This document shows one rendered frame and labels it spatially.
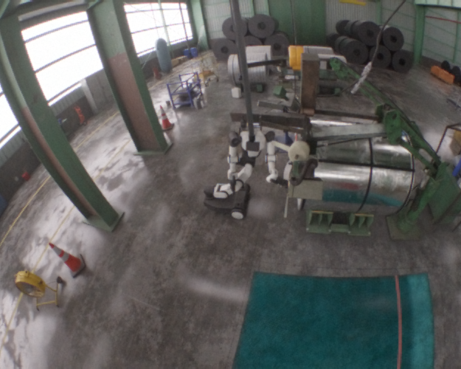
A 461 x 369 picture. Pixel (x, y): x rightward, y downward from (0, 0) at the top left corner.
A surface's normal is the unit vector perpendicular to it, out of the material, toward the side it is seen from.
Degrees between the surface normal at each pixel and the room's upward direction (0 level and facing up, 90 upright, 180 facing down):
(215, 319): 0
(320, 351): 0
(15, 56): 90
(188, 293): 0
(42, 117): 90
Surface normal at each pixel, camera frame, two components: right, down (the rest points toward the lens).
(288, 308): -0.14, -0.71
